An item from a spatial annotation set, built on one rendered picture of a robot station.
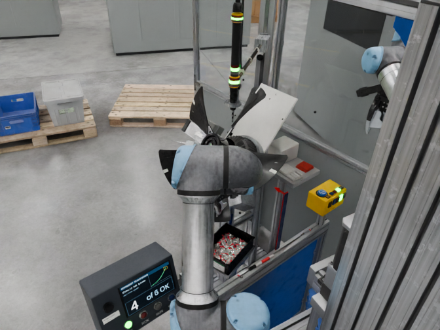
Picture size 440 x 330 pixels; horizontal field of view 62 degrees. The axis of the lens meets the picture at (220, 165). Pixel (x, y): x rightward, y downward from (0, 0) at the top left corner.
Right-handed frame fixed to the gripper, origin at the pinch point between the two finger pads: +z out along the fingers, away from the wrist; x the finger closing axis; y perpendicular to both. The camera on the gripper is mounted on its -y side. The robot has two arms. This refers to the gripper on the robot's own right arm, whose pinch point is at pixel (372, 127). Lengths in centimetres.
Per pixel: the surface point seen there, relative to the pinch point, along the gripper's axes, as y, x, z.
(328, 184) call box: -17.1, 8.2, 40.8
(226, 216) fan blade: -38, -38, 51
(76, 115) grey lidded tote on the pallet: -328, -12, 124
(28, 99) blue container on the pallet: -395, -44, 120
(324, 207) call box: -9.7, -3.4, 44.0
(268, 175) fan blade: -26.4, -24.4, 26.9
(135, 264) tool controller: -15, -93, 24
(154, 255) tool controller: -15, -86, 23
